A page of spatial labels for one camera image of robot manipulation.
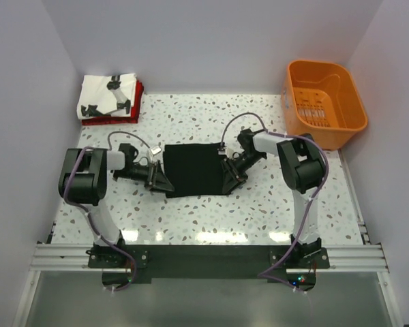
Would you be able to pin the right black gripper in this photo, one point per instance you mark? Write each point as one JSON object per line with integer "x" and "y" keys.
{"x": 234, "y": 178}

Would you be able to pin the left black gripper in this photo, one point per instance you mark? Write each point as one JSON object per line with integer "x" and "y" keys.
{"x": 157, "y": 180}

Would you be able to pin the black t shirt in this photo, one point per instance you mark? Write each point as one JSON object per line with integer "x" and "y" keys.
{"x": 193, "y": 169}

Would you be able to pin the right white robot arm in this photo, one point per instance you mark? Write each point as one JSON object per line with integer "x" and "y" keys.
{"x": 305, "y": 170}

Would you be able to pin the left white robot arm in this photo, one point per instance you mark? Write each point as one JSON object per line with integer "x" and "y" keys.
{"x": 83, "y": 183}

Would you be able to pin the folded red t shirt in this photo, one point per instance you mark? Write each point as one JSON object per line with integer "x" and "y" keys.
{"x": 131, "y": 118}

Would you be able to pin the folded white printed t shirt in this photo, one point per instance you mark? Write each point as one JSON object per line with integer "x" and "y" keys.
{"x": 106, "y": 96}

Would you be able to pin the orange plastic basket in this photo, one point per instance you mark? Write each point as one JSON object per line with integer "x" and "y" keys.
{"x": 321, "y": 99}

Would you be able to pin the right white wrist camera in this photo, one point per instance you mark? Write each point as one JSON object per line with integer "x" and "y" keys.
{"x": 225, "y": 151}

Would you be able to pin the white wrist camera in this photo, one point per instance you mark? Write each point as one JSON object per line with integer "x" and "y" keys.
{"x": 153, "y": 151}
{"x": 225, "y": 151}

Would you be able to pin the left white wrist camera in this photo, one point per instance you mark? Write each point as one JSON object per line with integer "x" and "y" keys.
{"x": 153, "y": 151}

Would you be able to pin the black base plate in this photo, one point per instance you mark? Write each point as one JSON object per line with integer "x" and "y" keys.
{"x": 208, "y": 262}

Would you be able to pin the aluminium rail frame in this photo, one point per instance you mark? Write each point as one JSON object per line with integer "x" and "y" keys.
{"x": 347, "y": 286}

